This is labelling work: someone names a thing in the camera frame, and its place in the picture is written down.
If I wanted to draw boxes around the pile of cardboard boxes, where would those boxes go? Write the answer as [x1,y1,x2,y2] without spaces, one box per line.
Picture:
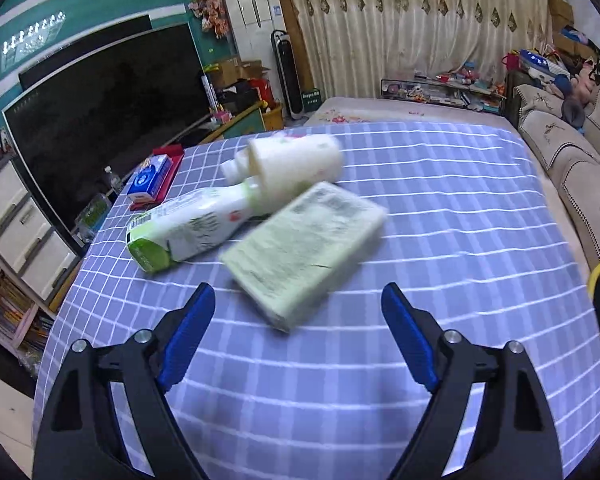
[205,57,272,107]

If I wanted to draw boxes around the dark round cushion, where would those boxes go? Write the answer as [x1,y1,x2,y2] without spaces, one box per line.
[562,95,587,129]

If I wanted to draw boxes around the large black television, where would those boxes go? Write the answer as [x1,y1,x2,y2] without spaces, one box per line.
[2,22,217,256]

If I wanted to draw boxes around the green and white drink bottle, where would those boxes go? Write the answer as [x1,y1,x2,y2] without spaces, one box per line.
[126,177,263,275]

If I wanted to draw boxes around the small white bottle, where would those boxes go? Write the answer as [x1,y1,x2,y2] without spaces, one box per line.
[222,156,253,186]

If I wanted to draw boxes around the pile of plush toys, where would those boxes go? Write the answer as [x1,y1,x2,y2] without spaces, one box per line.
[570,57,600,97]

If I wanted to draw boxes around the cream paper cup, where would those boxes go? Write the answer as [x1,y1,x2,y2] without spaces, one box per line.
[247,132,344,211]

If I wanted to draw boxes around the red tray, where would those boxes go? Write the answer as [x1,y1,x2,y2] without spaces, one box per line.
[129,145,186,212]

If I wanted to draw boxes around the green cardboard box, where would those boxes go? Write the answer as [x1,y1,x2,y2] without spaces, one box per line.
[219,181,388,333]

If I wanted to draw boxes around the beige embroidered sofa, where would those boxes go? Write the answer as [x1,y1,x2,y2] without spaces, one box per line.
[505,82,600,272]

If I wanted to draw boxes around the row of colourful books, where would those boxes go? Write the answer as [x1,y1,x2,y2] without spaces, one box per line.
[0,240,57,363]

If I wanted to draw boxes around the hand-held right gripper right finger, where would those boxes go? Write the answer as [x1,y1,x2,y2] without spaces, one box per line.
[381,282,563,480]

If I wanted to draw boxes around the stacked cardboard boxes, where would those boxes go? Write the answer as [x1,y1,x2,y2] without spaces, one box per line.
[547,0,599,59]

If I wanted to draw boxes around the blue checked tablecloth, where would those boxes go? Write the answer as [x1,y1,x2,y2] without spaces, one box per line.
[32,121,600,480]

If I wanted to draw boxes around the yellow plastic bin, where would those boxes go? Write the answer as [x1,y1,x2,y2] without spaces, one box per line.
[260,105,285,132]

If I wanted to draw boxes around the wooden television cabinet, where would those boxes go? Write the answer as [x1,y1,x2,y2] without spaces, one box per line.
[0,105,283,361]

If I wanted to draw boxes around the blue star print bag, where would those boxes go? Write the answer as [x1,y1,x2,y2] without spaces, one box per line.
[519,49,567,82]

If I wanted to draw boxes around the low shelf with clutter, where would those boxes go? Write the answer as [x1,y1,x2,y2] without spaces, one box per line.
[380,72,509,111]

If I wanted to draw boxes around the beige patterned curtain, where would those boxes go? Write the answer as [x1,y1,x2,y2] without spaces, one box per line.
[270,0,554,99]

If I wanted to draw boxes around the black tower fan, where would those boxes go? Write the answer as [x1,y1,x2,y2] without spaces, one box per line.
[271,30,304,121]

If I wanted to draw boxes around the small green box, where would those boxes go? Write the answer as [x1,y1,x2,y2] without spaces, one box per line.
[300,89,324,119]

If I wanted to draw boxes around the blue tissue pack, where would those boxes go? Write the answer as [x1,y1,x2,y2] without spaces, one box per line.
[126,155,173,205]

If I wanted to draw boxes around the pink artificial flowers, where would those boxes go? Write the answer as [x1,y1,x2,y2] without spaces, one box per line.
[187,0,231,39]

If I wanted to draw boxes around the beige floral mat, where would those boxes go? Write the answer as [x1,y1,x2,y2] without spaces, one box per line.
[302,96,507,129]

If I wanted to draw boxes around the clear water bottle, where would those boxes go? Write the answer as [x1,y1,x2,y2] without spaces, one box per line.
[102,166,124,197]

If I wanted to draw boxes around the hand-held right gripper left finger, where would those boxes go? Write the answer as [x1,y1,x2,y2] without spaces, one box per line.
[32,282,217,480]

